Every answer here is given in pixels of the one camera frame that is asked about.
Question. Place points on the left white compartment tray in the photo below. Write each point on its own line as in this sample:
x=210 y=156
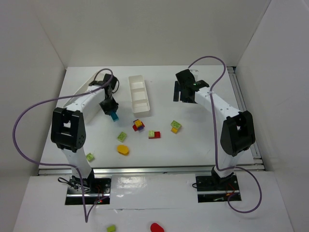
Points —
x=84 y=87

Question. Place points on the lime lego foreground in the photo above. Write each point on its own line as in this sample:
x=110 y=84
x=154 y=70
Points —
x=111 y=228

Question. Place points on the lime and yellow lego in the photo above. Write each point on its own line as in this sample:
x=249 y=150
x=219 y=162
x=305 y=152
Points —
x=175 y=126

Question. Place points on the white compartment tray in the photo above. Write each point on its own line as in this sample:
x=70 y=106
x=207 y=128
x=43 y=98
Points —
x=139 y=97
x=84 y=87

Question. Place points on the lime lego brick front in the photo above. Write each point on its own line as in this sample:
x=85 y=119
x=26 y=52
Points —
x=90 y=157

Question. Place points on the lime and red lego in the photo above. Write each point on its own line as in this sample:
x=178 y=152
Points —
x=154 y=134

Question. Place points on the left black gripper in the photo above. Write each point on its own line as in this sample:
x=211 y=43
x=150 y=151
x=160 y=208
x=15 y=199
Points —
x=109 y=107

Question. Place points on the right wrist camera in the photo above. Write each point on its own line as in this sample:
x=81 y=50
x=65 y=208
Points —
x=194 y=71

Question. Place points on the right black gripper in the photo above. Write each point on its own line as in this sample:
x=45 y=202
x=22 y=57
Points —
x=176 y=91

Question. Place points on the centre white compartment tray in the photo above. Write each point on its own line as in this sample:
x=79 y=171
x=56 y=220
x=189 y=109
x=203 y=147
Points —
x=139 y=97

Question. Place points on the front aluminium rail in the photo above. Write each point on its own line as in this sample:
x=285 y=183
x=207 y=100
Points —
x=146 y=170

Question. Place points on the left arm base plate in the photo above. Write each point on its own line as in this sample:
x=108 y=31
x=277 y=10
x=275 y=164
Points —
x=99 y=192

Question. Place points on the red yellow purple lego stack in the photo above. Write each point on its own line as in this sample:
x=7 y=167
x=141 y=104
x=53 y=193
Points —
x=138 y=125

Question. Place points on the teal long lego brick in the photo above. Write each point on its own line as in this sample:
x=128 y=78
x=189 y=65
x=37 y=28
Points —
x=114 y=116

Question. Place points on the yellow oval lego piece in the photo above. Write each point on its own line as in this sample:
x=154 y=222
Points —
x=123 y=150

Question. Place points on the lime lego brick centre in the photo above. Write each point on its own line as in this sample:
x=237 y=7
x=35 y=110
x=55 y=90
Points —
x=122 y=136

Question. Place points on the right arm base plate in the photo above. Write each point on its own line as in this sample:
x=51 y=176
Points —
x=209 y=192

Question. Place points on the lime lego brick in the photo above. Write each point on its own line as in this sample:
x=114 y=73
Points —
x=122 y=136
x=90 y=157

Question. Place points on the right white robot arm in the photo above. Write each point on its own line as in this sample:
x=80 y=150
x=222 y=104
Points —
x=233 y=129

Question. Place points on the red oval lego foreground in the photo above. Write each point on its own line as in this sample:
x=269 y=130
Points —
x=156 y=228

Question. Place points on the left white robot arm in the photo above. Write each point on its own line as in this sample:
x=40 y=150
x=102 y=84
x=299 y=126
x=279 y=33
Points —
x=68 y=129

